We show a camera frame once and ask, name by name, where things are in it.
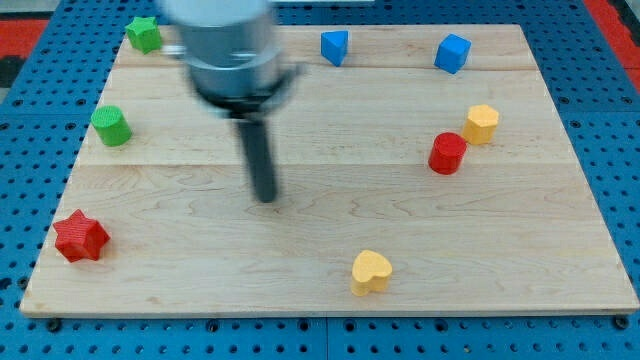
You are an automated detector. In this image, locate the red cylinder block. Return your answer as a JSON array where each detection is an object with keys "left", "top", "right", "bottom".
[{"left": 427, "top": 132, "right": 467, "bottom": 175}]

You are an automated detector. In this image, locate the green star block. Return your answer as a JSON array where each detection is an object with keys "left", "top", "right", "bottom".
[{"left": 125, "top": 17, "right": 162, "bottom": 54}]

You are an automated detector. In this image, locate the yellow heart block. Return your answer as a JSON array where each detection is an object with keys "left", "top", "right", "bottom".
[{"left": 350, "top": 250, "right": 393, "bottom": 296}]

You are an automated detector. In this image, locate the blue triangle block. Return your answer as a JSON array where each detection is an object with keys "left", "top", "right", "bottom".
[{"left": 320, "top": 30, "right": 349, "bottom": 67}]

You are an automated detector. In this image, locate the red star block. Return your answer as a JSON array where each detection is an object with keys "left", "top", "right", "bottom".
[{"left": 53, "top": 209, "right": 111, "bottom": 262}]

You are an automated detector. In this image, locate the green cylinder block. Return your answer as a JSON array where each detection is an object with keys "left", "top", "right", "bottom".
[{"left": 90, "top": 105, "right": 132, "bottom": 147}]

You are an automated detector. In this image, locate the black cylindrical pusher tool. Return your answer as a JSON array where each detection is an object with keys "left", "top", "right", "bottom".
[{"left": 236, "top": 119, "right": 278, "bottom": 203}]

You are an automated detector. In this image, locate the yellow hexagon block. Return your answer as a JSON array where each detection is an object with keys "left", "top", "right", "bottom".
[{"left": 461, "top": 104, "right": 500, "bottom": 145}]

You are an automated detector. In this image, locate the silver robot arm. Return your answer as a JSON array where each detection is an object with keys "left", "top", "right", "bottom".
[{"left": 157, "top": 0, "right": 300, "bottom": 114}]

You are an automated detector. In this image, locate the wooden board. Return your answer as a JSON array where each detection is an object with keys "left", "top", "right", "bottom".
[{"left": 20, "top": 25, "right": 639, "bottom": 319}]

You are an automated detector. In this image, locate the blue cube block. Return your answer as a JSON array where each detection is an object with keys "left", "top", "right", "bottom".
[{"left": 434, "top": 33, "right": 472, "bottom": 74}]

